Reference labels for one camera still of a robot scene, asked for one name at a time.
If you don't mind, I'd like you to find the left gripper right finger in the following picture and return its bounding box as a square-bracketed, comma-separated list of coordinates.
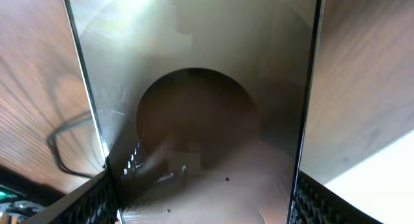
[289, 171, 380, 224]

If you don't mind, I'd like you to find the black charger cable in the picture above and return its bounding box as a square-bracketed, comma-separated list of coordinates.
[47, 112, 98, 179]

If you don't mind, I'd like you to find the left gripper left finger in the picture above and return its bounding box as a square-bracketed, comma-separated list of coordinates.
[24, 159, 120, 224]

